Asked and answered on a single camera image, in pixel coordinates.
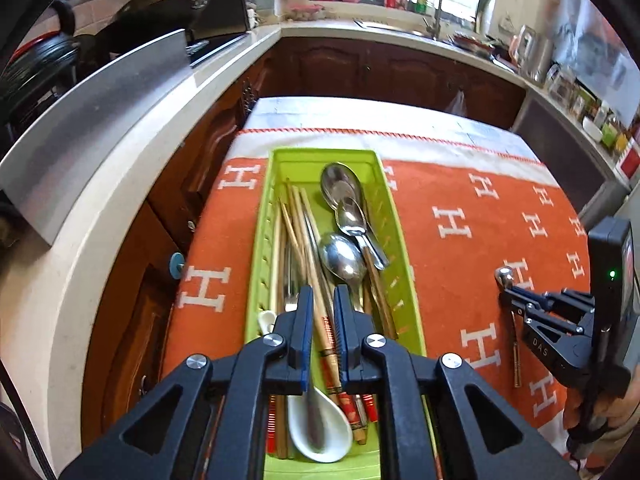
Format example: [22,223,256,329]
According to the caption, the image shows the glass jug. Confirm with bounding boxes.
[545,62,576,101]

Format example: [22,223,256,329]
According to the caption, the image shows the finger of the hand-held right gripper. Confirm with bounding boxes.
[510,305,596,386]
[502,287,596,313]

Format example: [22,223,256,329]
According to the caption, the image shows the steel soup spoon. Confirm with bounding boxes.
[320,161,368,211]

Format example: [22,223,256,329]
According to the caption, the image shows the pile of wooden chopsticks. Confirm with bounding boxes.
[267,180,398,461]

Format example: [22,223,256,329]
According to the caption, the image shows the black gas stove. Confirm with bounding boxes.
[187,35,251,68]

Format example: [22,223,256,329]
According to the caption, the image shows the brown wooden kitchen cabinets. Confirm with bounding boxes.
[80,35,526,436]

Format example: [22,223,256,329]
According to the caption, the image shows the red box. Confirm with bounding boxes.
[619,140,640,178]

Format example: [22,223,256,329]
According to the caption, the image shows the ornate-handled steel spoon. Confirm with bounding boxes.
[335,199,390,271]

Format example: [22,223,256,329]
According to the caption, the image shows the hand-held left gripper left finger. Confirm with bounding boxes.
[60,285,315,480]

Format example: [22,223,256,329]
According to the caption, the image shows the dark brown handled chopstick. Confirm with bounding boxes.
[372,260,398,338]

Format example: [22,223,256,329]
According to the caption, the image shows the steel electric kettle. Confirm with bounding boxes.
[509,24,548,78]

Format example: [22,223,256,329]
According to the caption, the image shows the red frying pan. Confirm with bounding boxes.
[450,32,501,53]

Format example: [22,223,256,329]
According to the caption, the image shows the black kettle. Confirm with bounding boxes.
[0,0,78,106]

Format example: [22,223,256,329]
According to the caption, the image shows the hanging plastic bag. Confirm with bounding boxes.
[444,87,468,116]

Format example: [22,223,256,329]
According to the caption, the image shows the stainless steel appliance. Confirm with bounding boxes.
[510,95,626,211]

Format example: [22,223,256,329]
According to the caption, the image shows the glass jars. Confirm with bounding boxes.
[570,85,598,116]

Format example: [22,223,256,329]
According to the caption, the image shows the gold patterned wooden chopstick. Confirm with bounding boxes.
[292,185,346,396]

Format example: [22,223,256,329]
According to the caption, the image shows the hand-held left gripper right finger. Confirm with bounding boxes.
[333,285,581,480]

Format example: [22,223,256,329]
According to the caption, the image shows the white ceramic spoon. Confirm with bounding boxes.
[257,309,353,463]

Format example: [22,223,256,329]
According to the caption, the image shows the steel faucet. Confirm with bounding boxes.
[424,0,445,38]

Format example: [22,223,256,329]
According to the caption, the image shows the steel kitchen sink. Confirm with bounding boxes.
[354,19,436,38]

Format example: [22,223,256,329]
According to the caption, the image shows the green plastic utensil tray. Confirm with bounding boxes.
[243,147,427,480]

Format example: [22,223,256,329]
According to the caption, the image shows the blue-white table cover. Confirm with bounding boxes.
[243,96,531,161]

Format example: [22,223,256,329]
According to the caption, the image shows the steel fork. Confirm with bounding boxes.
[282,260,301,313]

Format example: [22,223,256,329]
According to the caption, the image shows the wall poster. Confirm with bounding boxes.
[550,0,638,126]

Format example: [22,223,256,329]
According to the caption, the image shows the steel tablespoon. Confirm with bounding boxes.
[317,232,370,311]

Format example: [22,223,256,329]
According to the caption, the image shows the person's right hand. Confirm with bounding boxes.
[565,391,593,431]

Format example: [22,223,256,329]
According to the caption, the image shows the orange patterned blanket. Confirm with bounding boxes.
[160,127,593,480]

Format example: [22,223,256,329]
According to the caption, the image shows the white kitchen countertop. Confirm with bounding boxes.
[0,20,626,466]

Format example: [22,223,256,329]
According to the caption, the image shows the stainless steel stove guard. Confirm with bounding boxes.
[0,29,193,247]
[192,0,251,36]

